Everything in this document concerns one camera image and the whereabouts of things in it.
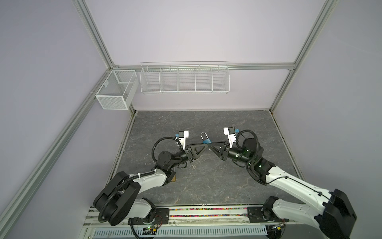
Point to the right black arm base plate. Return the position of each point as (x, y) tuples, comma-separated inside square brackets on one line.
[(256, 214)]

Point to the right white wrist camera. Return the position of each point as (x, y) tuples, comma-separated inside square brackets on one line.
[(231, 132)]

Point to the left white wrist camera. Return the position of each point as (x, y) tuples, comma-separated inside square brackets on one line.
[(182, 136)]

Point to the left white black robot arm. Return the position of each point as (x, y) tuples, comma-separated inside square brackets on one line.
[(119, 198)]

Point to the white wire shelf basket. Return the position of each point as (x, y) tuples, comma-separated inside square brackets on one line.
[(201, 77)]

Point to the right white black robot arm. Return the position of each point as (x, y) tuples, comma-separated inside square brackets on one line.
[(329, 211)]

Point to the white mesh box basket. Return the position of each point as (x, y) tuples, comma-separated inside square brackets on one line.
[(118, 90)]

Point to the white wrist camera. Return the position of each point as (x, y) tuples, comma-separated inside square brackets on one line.
[(182, 136), (231, 132)]

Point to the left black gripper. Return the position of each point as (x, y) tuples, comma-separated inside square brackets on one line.
[(188, 151)]

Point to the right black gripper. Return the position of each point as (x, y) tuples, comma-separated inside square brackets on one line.
[(225, 147)]

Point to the aluminium front rail frame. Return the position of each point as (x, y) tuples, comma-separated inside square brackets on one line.
[(237, 214)]

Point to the white vented cable duct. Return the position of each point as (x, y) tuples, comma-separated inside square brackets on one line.
[(182, 232)]

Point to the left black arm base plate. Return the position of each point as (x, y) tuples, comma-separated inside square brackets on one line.
[(156, 216)]

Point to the blue padlock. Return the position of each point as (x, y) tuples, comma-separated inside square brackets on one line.
[(205, 138)]

